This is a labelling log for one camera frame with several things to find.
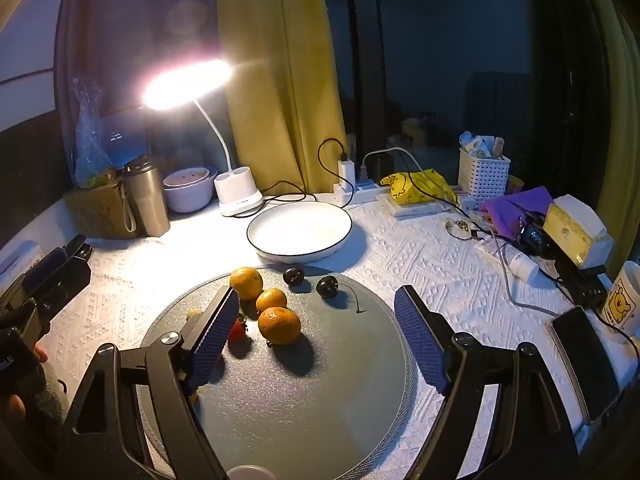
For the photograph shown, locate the clear plastic bag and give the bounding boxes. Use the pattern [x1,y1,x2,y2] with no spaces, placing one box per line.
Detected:
[72,77,119,188]

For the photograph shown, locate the round grey glass tray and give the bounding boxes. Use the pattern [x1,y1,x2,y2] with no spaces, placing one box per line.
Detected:
[140,266,416,480]

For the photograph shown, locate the large mandarin orange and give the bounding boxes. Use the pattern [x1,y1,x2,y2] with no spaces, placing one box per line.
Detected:
[257,306,302,346]

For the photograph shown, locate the small packets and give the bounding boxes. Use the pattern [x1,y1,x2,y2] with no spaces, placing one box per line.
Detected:
[460,131,506,159]

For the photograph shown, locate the white textured tablecloth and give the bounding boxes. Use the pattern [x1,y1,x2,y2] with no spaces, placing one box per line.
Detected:
[0,192,640,480]

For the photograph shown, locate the white cup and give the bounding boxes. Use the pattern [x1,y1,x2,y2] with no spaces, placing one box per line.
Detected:
[226,465,276,480]

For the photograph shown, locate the purple bowl with pink lid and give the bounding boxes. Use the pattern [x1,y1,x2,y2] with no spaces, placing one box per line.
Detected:
[162,165,219,213]

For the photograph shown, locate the dark blue box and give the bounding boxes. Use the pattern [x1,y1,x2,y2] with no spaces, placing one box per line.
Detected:
[102,110,151,168]

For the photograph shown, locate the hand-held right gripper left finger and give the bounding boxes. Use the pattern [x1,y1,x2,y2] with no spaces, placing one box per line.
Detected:
[65,285,242,480]

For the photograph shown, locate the small mandarin orange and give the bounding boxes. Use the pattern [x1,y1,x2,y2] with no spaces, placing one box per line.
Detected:
[256,288,288,315]

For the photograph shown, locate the black smartphone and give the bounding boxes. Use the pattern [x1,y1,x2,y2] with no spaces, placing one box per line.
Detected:
[550,305,621,423]

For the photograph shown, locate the flat white box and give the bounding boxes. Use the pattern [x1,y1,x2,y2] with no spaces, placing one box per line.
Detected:
[377,192,468,218]

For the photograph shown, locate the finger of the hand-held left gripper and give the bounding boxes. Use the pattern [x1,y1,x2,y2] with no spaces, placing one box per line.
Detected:
[24,259,94,317]
[0,234,94,307]

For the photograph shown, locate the stainless steel tumbler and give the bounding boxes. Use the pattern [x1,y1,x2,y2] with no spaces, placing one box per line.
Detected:
[121,155,171,237]

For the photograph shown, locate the purple cloth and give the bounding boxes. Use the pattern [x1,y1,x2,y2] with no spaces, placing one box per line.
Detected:
[479,186,555,241]

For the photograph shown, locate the yellow curtain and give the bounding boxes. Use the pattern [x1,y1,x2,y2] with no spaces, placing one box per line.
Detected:
[216,0,351,196]

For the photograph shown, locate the small black device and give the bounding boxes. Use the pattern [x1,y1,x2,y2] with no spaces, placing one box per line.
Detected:
[517,220,556,261]

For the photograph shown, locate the black charger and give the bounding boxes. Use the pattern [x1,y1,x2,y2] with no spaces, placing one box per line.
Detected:
[367,155,396,186]

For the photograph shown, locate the white desk lamp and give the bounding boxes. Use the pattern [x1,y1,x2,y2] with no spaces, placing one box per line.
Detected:
[141,59,266,218]

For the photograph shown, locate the brown paper bag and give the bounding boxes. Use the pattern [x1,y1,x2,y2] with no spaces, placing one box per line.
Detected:
[65,180,139,240]

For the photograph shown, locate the yellow duck print bag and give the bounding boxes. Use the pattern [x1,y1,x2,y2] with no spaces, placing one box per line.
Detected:
[380,170,458,206]

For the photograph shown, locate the medium mandarin orange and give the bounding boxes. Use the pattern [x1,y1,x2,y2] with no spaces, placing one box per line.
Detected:
[229,266,264,301]

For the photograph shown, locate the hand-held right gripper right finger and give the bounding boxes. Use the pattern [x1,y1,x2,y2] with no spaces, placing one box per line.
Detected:
[394,285,567,480]

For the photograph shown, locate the white power cable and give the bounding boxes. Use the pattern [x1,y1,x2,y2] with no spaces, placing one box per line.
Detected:
[361,147,426,181]

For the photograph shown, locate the grey cable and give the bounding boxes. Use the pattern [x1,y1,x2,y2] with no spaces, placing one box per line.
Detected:
[492,230,556,317]

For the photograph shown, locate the person's left hand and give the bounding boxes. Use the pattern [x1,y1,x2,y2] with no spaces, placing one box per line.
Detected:
[0,392,28,423]

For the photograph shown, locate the white power strip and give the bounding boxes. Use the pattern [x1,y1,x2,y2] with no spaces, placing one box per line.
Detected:
[332,180,397,207]

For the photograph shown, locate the black charging cable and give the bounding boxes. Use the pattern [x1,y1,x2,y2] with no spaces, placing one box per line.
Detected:
[245,139,351,218]

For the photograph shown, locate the white bear print mug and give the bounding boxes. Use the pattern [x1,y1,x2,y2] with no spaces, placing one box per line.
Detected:
[597,261,640,343]

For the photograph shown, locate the yellow tissue box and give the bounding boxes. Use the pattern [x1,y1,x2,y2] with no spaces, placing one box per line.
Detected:
[542,194,615,267]

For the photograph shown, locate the thin black cable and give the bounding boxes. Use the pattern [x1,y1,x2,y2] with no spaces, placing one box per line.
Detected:
[407,170,498,238]

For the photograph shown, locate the flat black device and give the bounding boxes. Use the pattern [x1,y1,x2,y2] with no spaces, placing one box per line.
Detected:
[555,255,608,306]

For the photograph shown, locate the metal keychain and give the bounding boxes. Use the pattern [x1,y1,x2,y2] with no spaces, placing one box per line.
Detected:
[445,217,478,241]

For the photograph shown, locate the white perforated basket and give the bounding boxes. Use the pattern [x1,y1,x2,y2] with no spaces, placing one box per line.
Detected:
[458,147,512,196]

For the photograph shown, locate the white plate with black rim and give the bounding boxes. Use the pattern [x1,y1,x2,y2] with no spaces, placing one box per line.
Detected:
[246,201,353,264]

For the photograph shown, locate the white tube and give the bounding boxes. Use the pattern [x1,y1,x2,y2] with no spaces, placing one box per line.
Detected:
[472,240,541,281]

